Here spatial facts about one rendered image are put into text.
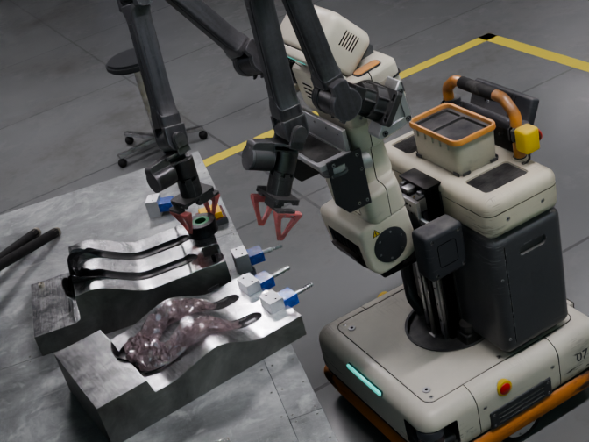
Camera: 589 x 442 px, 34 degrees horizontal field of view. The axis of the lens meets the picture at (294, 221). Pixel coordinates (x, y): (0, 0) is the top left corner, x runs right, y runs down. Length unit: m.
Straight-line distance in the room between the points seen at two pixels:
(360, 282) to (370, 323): 0.71
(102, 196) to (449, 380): 1.22
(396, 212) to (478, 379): 0.56
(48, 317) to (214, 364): 0.54
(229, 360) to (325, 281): 1.73
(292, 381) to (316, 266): 1.86
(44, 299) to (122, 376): 0.54
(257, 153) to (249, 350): 0.44
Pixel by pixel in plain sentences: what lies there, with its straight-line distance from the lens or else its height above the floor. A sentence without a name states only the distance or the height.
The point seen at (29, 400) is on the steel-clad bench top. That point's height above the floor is 0.80.
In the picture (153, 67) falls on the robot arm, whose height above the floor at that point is 1.34.
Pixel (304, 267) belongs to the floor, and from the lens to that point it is 3.95.
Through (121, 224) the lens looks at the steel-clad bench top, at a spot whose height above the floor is 0.80.
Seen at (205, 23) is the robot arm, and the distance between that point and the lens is 2.51.
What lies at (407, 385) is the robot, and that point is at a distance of 2.83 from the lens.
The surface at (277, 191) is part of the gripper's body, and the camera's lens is 2.21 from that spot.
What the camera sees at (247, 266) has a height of 0.82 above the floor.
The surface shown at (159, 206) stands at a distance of 2.88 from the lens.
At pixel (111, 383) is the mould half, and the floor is 0.91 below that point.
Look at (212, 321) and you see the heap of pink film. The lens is 2.18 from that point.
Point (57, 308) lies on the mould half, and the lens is 2.52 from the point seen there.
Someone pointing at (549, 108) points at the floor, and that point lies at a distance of 4.87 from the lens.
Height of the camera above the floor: 2.12
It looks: 30 degrees down
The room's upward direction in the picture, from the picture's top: 14 degrees counter-clockwise
